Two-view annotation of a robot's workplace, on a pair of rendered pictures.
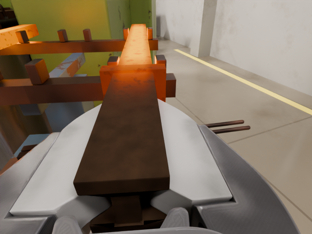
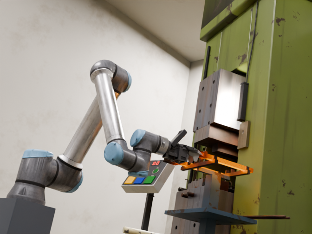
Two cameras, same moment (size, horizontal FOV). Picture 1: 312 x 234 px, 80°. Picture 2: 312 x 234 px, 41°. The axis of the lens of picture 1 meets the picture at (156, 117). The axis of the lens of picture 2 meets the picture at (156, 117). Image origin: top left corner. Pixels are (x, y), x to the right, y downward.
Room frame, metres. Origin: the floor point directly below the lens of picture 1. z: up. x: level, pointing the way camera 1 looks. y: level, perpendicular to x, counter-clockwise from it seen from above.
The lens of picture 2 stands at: (-0.89, -1.77, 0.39)
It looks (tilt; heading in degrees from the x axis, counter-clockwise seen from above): 20 degrees up; 68
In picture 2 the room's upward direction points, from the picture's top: 10 degrees clockwise
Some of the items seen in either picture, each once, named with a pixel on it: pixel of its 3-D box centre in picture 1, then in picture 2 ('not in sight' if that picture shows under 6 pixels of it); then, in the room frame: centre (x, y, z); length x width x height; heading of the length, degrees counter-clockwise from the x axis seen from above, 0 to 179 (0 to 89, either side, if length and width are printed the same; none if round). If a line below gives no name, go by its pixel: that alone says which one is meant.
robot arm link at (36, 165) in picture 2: not in sight; (36, 166); (-0.59, 0.44, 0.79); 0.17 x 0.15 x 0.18; 25
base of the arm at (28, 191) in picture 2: not in sight; (28, 192); (-0.60, 0.43, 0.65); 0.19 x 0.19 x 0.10
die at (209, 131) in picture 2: not in sight; (227, 141); (0.66, 0.63, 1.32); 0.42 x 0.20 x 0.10; 178
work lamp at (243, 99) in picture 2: not in sight; (248, 57); (0.56, 0.35, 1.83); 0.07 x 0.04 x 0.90; 88
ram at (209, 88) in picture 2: not in sight; (234, 107); (0.66, 0.59, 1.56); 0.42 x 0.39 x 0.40; 178
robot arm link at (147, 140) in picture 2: not in sight; (145, 141); (-0.20, 0.00, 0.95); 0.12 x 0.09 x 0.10; 3
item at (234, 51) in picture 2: not in sight; (257, 53); (0.81, 0.58, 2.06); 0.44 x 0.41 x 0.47; 178
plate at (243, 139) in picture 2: not in sight; (243, 135); (0.57, 0.32, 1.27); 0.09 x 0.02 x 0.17; 88
